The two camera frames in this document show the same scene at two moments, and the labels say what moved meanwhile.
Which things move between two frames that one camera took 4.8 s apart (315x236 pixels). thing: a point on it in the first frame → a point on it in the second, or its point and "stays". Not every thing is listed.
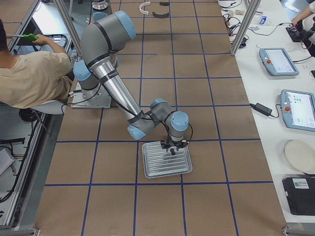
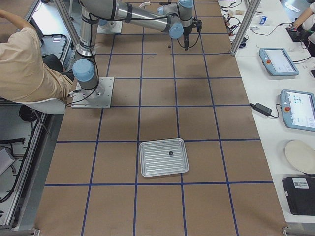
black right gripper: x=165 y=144 → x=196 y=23
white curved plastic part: x=142 y=4 stays
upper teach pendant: x=277 y=62 stays
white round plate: x=301 y=155 stays
